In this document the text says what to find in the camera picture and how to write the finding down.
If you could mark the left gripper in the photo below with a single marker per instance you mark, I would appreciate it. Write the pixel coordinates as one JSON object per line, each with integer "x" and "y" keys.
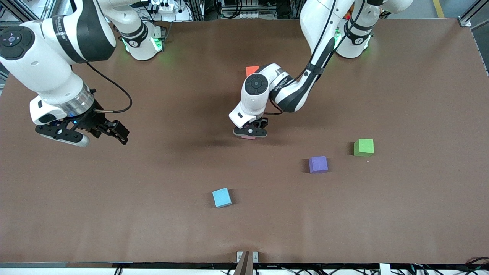
{"x": 262, "y": 122}

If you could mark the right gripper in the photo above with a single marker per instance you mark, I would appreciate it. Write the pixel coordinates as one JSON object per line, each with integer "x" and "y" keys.
{"x": 93, "y": 119}

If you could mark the pink foam cube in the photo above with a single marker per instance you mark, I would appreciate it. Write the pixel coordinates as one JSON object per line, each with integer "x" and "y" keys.
{"x": 248, "y": 137}

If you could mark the orange foam cube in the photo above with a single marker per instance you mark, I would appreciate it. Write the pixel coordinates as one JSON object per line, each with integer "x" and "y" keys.
{"x": 252, "y": 70}

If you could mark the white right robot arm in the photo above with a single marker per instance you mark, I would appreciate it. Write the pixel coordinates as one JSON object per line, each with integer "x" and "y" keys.
{"x": 42, "y": 57}

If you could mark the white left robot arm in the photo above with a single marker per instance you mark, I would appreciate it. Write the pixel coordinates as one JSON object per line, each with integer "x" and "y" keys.
{"x": 282, "y": 91}

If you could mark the purple foam cube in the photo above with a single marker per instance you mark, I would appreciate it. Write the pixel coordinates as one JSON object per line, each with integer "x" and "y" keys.
{"x": 318, "y": 164}

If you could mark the light blue foam cube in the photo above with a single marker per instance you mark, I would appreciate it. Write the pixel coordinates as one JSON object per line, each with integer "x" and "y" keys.
{"x": 221, "y": 197}

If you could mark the green foam cube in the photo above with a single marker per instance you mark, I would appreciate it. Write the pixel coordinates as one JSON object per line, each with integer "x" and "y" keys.
{"x": 363, "y": 147}

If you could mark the white power strip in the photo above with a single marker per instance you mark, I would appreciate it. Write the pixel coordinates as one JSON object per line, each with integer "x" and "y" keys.
{"x": 164, "y": 5}

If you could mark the metal bracket with brown strip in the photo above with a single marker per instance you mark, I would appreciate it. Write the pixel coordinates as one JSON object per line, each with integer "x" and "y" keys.
{"x": 247, "y": 262}

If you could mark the aluminium frame profile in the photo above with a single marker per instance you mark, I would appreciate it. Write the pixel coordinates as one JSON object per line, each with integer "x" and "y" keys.
{"x": 473, "y": 13}
{"x": 23, "y": 9}

